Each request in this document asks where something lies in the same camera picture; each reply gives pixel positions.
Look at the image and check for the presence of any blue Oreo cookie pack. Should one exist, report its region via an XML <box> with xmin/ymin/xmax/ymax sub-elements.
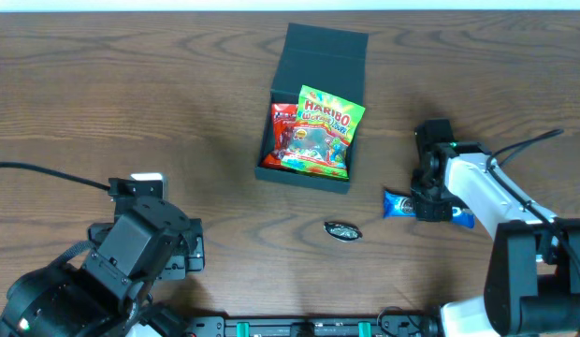
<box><xmin>384</xmin><ymin>191</ymin><xmax>475</xmax><ymax>228</ymax></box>

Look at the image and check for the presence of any small black candy wrapper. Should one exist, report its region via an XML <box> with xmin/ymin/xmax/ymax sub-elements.
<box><xmin>324</xmin><ymin>222</ymin><xmax>362</xmax><ymax>242</ymax></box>

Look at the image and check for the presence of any green Haribo gummy bag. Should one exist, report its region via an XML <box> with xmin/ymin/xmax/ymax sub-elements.
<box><xmin>281</xmin><ymin>85</ymin><xmax>365</xmax><ymax>181</ymax></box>

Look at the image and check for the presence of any black box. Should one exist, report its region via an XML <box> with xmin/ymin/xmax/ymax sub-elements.
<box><xmin>254</xmin><ymin>22</ymin><xmax>369</xmax><ymax>194</ymax></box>

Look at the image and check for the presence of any red snack bag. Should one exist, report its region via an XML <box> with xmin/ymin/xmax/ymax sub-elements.
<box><xmin>262</xmin><ymin>103</ymin><xmax>297</xmax><ymax>169</ymax></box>

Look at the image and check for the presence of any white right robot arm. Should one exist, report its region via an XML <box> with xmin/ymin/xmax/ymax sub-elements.
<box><xmin>411</xmin><ymin>119</ymin><xmax>580</xmax><ymax>336</ymax></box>

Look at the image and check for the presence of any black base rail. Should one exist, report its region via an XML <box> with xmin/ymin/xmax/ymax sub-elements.
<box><xmin>144</xmin><ymin>314</ymin><xmax>441</xmax><ymax>337</ymax></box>

